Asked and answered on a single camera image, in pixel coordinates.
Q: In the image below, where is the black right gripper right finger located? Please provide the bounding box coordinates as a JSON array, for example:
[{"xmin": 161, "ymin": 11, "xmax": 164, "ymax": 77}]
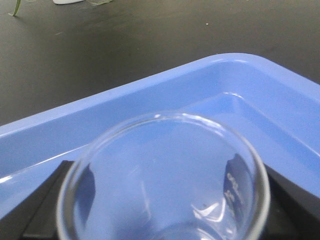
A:
[{"xmin": 260, "ymin": 165, "xmax": 320, "ymax": 240}]

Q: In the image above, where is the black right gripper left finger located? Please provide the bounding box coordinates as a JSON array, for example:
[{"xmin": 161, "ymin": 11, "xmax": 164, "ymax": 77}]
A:
[{"xmin": 0, "ymin": 160, "xmax": 74, "ymax": 240}]

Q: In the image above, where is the clear glass beaker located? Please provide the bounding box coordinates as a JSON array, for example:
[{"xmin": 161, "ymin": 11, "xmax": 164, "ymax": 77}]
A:
[{"xmin": 56, "ymin": 112, "xmax": 271, "ymax": 240}]

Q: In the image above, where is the blue plastic tray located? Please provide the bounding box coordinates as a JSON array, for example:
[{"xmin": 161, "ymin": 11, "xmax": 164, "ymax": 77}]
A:
[{"xmin": 0, "ymin": 53, "xmax": 320, "ymax": 216}]

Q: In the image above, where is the green spider plant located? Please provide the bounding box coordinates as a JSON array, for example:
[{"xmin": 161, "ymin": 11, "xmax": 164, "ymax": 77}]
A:
[{"xmin": 8, "ymin": 0, "xmax": 21, "ymax": 17}]

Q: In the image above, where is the white plant pot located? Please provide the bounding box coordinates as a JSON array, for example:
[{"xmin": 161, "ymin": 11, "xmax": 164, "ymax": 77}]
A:
[{"xmin": 53, "ymin": 0, "xmax": 83, "ymax": 5}]

